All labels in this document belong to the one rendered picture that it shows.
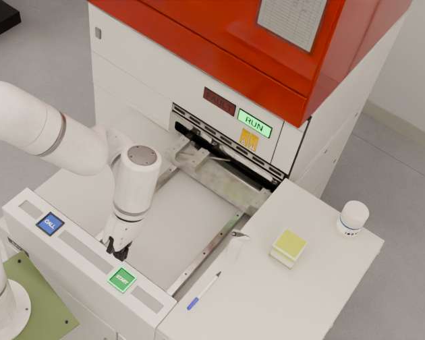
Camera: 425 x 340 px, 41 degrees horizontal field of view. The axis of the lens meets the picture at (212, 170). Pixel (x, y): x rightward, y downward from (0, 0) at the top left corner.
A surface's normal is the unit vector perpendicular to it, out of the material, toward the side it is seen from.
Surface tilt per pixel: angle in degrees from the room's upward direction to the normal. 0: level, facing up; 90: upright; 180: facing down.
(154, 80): 90
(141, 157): 12
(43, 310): 3
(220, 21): 90
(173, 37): 90
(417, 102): 90
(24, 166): 0
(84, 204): 0
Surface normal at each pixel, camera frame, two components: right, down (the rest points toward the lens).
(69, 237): 0.12, -0.61
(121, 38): -0.59, 0.59
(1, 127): 0.33, 0.71
